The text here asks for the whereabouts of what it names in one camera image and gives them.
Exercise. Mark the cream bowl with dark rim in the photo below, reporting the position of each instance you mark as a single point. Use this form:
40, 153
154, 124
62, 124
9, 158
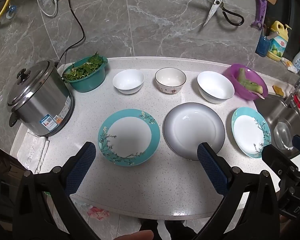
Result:
170, 80

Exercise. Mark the small teal floral plate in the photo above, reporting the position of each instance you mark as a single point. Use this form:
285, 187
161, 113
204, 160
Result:
247, 132

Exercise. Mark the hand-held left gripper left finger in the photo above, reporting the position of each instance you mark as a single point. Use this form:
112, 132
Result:
82, 166

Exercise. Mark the stainless steel rice cooker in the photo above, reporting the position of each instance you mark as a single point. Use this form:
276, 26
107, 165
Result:
40, 105

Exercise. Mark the white spray bottle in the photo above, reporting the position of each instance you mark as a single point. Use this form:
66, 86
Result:
298, 60

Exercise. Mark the large teal floral plate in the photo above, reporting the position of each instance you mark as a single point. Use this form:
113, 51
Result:
130, 135

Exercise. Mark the chrome faucet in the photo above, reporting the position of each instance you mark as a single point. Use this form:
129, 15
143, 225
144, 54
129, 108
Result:
298, 82

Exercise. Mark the person's left hand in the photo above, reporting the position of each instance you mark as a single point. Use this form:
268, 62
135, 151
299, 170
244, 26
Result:
137, 235

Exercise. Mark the white cloth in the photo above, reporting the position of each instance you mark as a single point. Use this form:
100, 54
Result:
31, 152

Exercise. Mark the stainless steel sink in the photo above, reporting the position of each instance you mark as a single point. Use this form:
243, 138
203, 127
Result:
270, 115

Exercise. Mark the peeled green lettuce stem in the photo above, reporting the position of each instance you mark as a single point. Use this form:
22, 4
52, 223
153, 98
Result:
242, 76
256, 87

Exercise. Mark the small white bowl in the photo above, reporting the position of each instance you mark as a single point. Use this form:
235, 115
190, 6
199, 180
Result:
128, 80

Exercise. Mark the green leafy vegetables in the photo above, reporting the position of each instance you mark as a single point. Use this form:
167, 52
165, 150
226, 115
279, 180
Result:
82, 68

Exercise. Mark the teal plastic colander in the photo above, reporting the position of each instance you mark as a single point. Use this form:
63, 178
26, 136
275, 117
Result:
90, 82

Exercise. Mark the blue cup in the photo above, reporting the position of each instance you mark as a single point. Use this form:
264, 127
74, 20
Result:
262, 46

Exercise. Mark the clear glass bowl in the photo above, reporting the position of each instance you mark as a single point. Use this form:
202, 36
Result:
282, 135

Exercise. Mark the grey gradient plate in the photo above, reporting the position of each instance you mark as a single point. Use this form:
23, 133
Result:
190, 127

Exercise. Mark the kitchen scissors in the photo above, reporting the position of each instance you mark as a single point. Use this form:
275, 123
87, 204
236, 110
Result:
213, 7

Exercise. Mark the purple plastic bowl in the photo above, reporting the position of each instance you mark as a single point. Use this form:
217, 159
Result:
242, 93

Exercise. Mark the yellow sponge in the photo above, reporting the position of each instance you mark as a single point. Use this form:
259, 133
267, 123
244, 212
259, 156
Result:
278, 90

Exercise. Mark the large white bowl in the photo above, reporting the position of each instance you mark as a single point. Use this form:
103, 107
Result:
215, 87

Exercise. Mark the pink patterned cloth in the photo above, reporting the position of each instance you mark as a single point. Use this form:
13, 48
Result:
97, 212

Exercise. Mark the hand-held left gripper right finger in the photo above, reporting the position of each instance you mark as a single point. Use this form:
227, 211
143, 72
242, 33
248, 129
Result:
211, 167

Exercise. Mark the purple peeler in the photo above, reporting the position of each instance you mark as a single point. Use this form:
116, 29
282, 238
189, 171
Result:
261, 10

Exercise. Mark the yellow dish soap bottle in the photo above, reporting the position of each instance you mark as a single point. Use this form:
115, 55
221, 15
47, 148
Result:
277, 45

